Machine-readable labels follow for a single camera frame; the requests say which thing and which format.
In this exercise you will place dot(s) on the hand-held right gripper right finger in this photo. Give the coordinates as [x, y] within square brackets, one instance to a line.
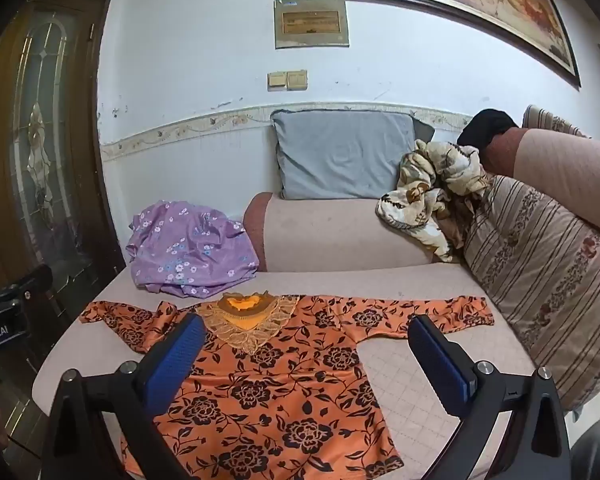
[437, 365]

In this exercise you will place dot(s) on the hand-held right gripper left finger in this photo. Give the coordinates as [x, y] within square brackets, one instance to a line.
[172, 360]

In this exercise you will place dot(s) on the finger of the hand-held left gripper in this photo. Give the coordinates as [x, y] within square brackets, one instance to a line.
[32, 282]

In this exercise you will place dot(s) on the orange black floral shirt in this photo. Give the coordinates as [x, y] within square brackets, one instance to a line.
[280, 385]

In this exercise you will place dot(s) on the purple floral garment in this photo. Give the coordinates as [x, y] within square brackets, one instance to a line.
[190, 250]

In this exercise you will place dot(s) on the wooden door with glass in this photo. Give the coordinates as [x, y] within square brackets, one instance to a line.
[45, 160]

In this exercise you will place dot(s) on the large striped floral cushion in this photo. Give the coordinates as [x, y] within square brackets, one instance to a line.
[545, 270]

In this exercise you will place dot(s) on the beige pink sofa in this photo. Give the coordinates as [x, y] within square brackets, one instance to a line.
[340, 230]

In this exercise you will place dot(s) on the beige floral blanket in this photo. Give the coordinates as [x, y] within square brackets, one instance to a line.
[425, 195]

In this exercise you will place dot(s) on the person's grey trouser leg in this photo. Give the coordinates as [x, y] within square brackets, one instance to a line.
[597, 450]

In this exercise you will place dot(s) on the grey pillow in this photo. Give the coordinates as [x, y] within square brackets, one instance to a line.
[340, 155]

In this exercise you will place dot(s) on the dark grey cushion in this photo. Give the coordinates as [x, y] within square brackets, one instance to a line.
[425, 130]

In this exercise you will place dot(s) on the black cloth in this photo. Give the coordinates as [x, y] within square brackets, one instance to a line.
[485, 130]

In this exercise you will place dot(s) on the small striped floral cushion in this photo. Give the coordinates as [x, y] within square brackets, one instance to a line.
[555, 122]

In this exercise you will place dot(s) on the beige wall switch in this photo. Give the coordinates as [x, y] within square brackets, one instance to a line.
[277, 81]
[297, 80]

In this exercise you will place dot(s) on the beige wall panel box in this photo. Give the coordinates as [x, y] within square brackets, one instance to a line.
[311, 22]

